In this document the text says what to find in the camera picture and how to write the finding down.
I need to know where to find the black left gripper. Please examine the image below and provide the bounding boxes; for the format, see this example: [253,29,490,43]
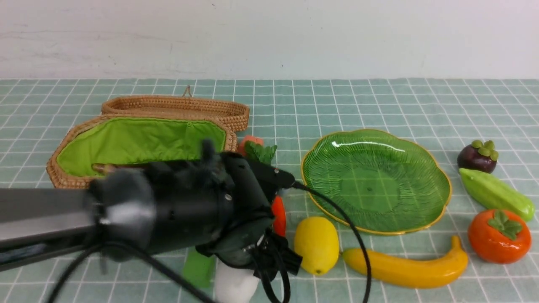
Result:
[143,140,302,280]

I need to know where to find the orange carrot green leaves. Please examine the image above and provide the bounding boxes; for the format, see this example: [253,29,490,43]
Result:
[245,142,287,237]

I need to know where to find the white radish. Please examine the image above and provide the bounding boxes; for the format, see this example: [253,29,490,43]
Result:
[214,260,260,303]

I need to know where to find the yellow lemon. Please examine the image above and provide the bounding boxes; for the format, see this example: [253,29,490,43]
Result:
[294,217,339,276]

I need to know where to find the yellow banana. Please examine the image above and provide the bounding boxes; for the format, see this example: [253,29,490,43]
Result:
[367,235,469,288]

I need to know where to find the purple mangosteen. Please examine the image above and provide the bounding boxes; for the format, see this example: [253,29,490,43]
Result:
[457,140,499,174]

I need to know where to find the light green cucumber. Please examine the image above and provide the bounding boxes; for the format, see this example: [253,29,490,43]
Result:
[459,167,535,222]

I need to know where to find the orange persimmon green calyx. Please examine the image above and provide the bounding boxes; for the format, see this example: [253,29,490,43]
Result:
[467,209,533,264]

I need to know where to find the purple eggplant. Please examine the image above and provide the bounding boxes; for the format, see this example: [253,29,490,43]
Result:
[92,163,147,175]

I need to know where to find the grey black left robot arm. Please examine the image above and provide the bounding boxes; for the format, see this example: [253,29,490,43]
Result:
[0,139,302,279]

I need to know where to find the green foam cube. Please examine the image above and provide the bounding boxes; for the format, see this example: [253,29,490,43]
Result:
[181,248,216,288]

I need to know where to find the pink foam cube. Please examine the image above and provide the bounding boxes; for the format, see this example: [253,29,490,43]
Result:
[237,135,264,156]

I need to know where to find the woven rattan basket lid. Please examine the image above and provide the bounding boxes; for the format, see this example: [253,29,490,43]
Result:
[101,86,250,132]

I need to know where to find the green checkered tablecloth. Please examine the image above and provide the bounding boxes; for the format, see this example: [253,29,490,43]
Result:
[0,78,539,303]

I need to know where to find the woven rattan basket green lining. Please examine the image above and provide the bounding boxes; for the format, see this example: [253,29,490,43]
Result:
[46,113,237,189]

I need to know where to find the green leaf-shaped glass plate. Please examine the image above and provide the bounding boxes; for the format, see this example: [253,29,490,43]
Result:
[301,129,453,236]

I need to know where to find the black cable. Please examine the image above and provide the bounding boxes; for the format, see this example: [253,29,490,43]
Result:
[46,181,372,303]

